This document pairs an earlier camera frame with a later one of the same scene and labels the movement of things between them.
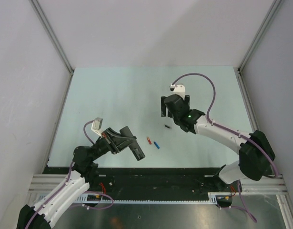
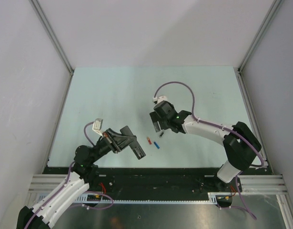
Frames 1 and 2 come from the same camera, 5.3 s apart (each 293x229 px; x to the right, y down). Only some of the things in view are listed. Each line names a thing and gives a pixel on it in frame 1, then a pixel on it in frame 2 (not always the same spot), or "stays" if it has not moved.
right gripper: x=163 y=107 → x=155 y=118
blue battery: x=156 y=145 stays
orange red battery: x=149 y=140 stays
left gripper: x=116 y=141 stays
